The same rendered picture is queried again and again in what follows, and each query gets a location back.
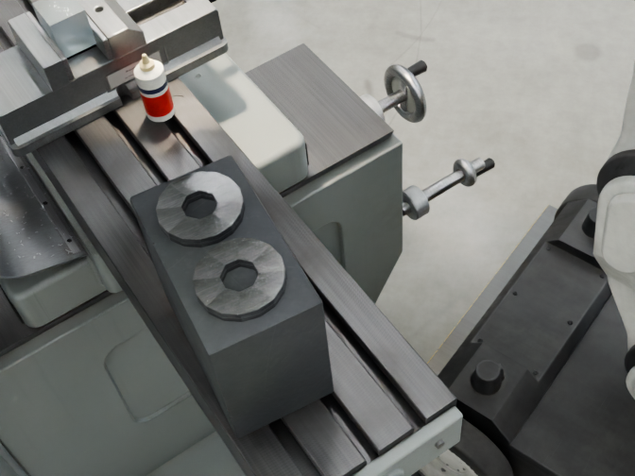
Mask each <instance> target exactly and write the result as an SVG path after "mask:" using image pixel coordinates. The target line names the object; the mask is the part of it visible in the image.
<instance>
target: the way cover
mask: <svg viewBox="0 0 635 476"><path fill-rule="evenodd" d="M1 137H2V136H1V135H0V148H2V149H0V154H1V155H0V233H1V235H0V279H20V278H24V277H27V276H30V275H33V274H36V273H39V272H42V271H44V270H47V269H50V268H52V267H55V266H58V265H61V264H66V263H69V262H71V261H74V260H77V259H79V258H82V257H85V256H88V253H87V252H86V250H85V249H84V247H83V246H82V244H81V243H80V241H79V240H78V238H77V237H76V236H75V234H74V232H73V231H72V229H71V228H70V226H69V225H68V223H67V222H66V220H65V219H64V217H63V216H62V214H61V213H60V211H59V209H58V207H57V206H56V204H55V203H54V201H53V200H52V198H51V197H50V195H49V194H48V193H47V192H46V190H45V189H44V187H43V185H42V183H41V182H40V180H39V179H38V177H37V176H36V174H35V173H34V171H33V170H32V168H31V167H30V165H29V164H28V162H27V160H26V158H25V157H24V156H22V157H17V156H14V155H13V153H12V152H11V150H10V149H9V147H8V145H7V144H6V142H5V141H4V139H3V138H1ZM6 152H7V153H8V154H6ZM1 159H3V160H1ZM24 166H25V169H23V168H24ZM27 168H29V169H27ZM25 174H26V175H25ZM4 177H5V178H4ZM3 185H5V187H4V186H3ZM16 187H18V188H17V189H16ZM24 192H25V193H24ZM10 193H11V194H10ZM27 195H28V197H27ZM32 196H33V197H32ZM31 197H32V198H31ZM40 208H43V209H40ZM4 210H5V211H4ZM44 210H45V211H44ZM26 212H27V213H26ZM5 214H6V215H8V214H9V216H5ZM23 216H24V218H23ZM16 217H18V218H16ZM10 220H12V221H13V222H11V221H10ZM40 220H42V221H40ZM22 221H23V222H22ZM51 221H52V222H51ZM25 222H26V223H25ZM24 223H25V224H24ZM41 224H43V225H42V226H41ZM55 228H58V229H55ZM22 229H23V230H22ZM35 231H37V232H36V233H35ZM16 232H17V233H18V234H16ZM19 232H20V233H19ZM69 235H70V236H73V237H72V238H71V237H70V236H69ZM28 237H29V238H30V239H28ZM50 237H51V239H50ZM21 240H22V243H20V242H21ZM22 244H23V245H22ZM61 244H63V245H61ZM58 245H61V246H58ZM14 249H16V250H14ZM65 249H67V250H69V251H72V252H69V254H68V251H66V250H65ZM37 253H38V255H37ZM39 253H41V254H42V255H40V254H39ZM52 255H54V256H52ZM18 256H20V257H21V258H19V257H18ZM23 256H24V257H23ZM34 256H35V259H33V258H34ZM51 256H52V257H51Z"/></svg>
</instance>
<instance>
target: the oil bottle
mask: <svg viewBox="0 0 635 476"><path fill-rule="evenodd" d="M134 75H135V78H136V82H137V85H138V88H139V92H140V95H141V97H142V100H143V103H144V106H145V109H146V114H147V117H148V118H149V119H150V120H151V121H153V122H164V121H167V120H168V119H170V118H171V117H172V116H173V115H174V113H175V107H174V103H173V99H172V96H171V93H170V89H169V86H168V83H167V79H166V75H165V72H164V69H163V65H162V64H161V63H160V62H159V61H157V60H154V59H149V58H148V56H147V55H146V54H143V55H142V60H141V61H140V63H139V64H138V65H137V66H136V67H135V69H134Z"/></svg>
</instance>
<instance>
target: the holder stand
mask: <svg viewBox="0 0 635 476"><path fill-rule="evenodd" d="M130 203H131V206H132V208H133V210H134V213H135V215H136V218H137V221H138V223H139V226H140V229H141V231H142V234H143V235H144V238H145V241H146V245H147V248H148V250H149V253H150V256H151V258H152V261H153V263H154V265H155V268H156V270H157V273H158V276H159V278H160V281H161V284H162V286H163V290H164V292H165V294H166V296H167V298H168V300H169V303H170V305H171V307H172V309H173V311H174V313H175V315H176V317H177V319H178V321H179V322H180V325H181V327H182V329H183V331H184V333H185V335H186V337H187V339H188V341H189V343H190V345H191V347H192V349H193V351H194V353H195V354H196V357H197V360H198V362H199V364H200V366H201V368H202V370H203V372H204V374H205V376H206V378H207V380H208V382H209V384H210V386H211V387H212V389H213V391H214V393H215V396H216V398H217V400H218V402H219V404H220V406H221V408H222V410H223V413H224V415H225V417H226V419H227V420H228V422H229V424H230V426H231V428H232V431H233V433H234V435H235V437H237V438H241V437H243V436H245V435H247V434H250V433H252V432H254V431H256V430H258V429H260V428H262V427H264V426H265V425H267V424H269V423H271V422H273V421H275V420H277V419H279V418H281V417H285V416H287V415H289V414H291V413H293V412H295V411H297V410H299V409H300V408H302V407H304V406H306V405H308V404H310V403H312V402H314V401H316V400H319V399H321V398H323V397H325V396H327V395H329V394H331V393H333V392H334V385H333V377H332V370H331V363H330V355H329V348H328V341H327V333H326V326H325V319H324V312H323V304H322V300H321V298H320V297H319V295H318V293H317V291H316V290H315V288H314V287H313V285H312V283H311V282H310V281H309V279H308V278H307V276H306V275H305V273H304V271H303V270H302V268H301V266H300V264H299V263H298V261H297V259H296V258H295V256H294V255H293V253H292V251H291V250H290V248H289V246H288V245H287V243H286V242H285V240H284V238H283V237H282V235H281V234H280V232H279V231H278V229H277V227H276V226H275V224H274V223H273V221H272V219H271V218H270V216H269V214H268V213H267V211H266V209H265V207H264V206H263V204H262V202H261V201H260V199H259V198H258V196H257V195H256V194H255V192H254V190H253V189H252V187H251V186H250V184H249V182H248V180H247V179H246V177H245V175H244V174H243V172H242V170H241V169H240V167H239V166H238V164H237V162H236V161H235V159H234V157H233V156H227V157H225V158H222V159H220V160H218V161H214V162H211V163H209V164H207V165H204V166H202V167H200V168H198V169H196V170H194V171H191V172H189V173H186V174H184V175H182V176H179V177H177V178H173V179H171V180H169V181H167V182H165V183H162V184H160V185H158V186H155V187H153V188H150V189H148V190H146V191H143V192H141V193H140V194H137V195H133V196H132V197H131V198H130Z"/></svg>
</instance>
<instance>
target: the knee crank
mask: <svg viewBox="0 0 635 476"><path fill-rule="evenodd" d="M494 166H495V162H494V160H493V159H491V158H487V159H486V160H484V161H483V160H482V159H481V158H477V159H475V160H473V161H471V162H468V161H467V160H464V159H458V160H456V161H455V162H454V166H453V171H454V172H453V173H452V174H450V175H448V176H446V177H445V178H442V179H441V180H439V181H437V182H436V183H434V184H432V185H431V186H429V187H427V188H425V189H424V190H421V189H420V188H419V187H417V186H415V185H411V186H410V187H408V188H406V189H405V190H403V216H405V215H407V216H408V217H409V218H411V219H413V220H418V219H419V218H421V217H423V216H424V215H426V214H428V213H429V211H430V205H429V201H430V200H432V199H434V198H435V197H437V196H439V195H441V194H443V193H444V192H446V191H448V190H449V189H451V188H453V187H454V186H456V185H457V184H458V183H461V184H462V185H464V186H467V187H471V186H473V185H474V184H475V182H476V178H477V177H478V176H480V175H482V174H484V173H486V172H488V171H489V170H490V169H492V168H494Z"/></svg>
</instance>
